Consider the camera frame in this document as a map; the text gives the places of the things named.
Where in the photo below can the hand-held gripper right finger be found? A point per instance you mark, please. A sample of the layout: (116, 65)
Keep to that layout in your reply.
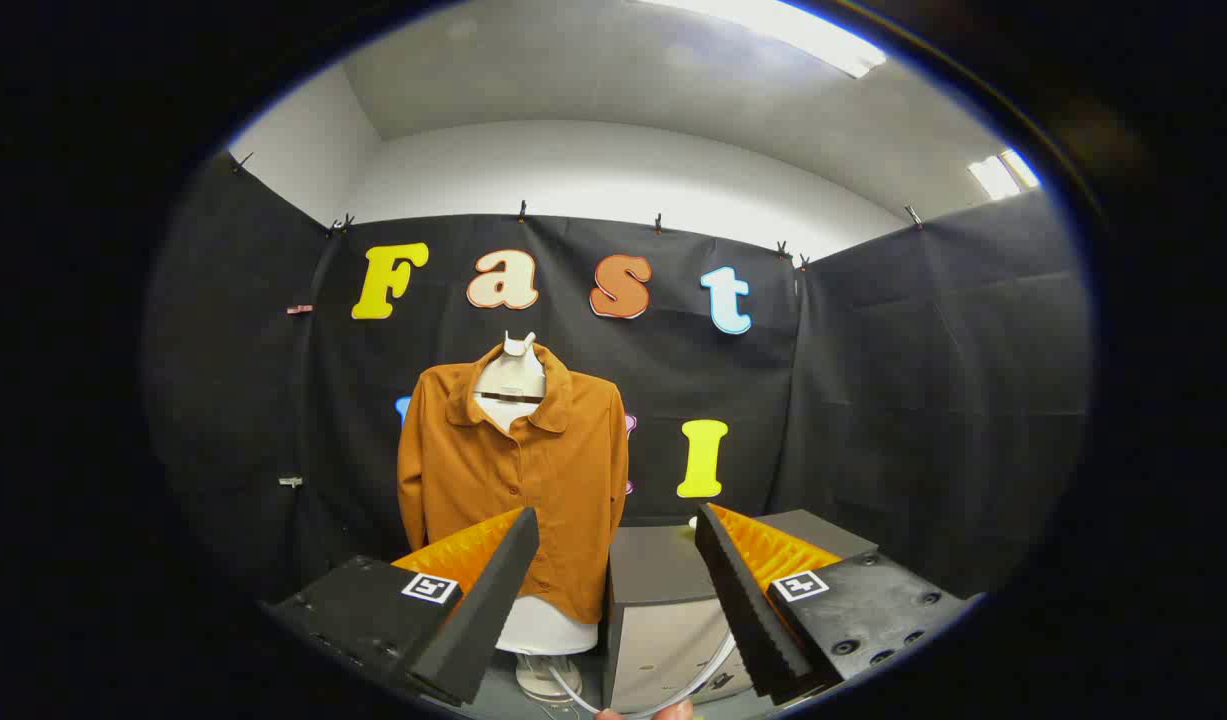
(753, 610)

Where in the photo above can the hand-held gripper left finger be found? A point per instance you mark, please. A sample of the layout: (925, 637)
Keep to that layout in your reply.
(478, 610)

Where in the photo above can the brown button-up shirt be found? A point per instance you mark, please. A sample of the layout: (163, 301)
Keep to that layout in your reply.
(563, 470)

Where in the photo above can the clear mannequin stand base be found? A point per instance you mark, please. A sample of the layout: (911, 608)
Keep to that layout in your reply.
(545, 675)

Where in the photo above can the grey cabinet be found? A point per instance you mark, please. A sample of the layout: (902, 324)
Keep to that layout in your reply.
(663, 570)

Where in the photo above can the white mannequin torso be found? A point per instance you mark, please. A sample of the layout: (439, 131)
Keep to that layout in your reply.
(513, 385)

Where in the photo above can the black backdrop cloth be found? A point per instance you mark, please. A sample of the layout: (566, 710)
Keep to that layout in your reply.
(923, 400)

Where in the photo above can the row of black clips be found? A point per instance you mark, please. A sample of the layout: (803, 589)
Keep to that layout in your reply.
(522, 210)

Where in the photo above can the small ceiling light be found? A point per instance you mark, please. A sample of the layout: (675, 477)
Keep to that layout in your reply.
(1003, 175)

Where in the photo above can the long ceiling light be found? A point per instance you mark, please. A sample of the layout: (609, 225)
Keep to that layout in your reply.
(793, 30)

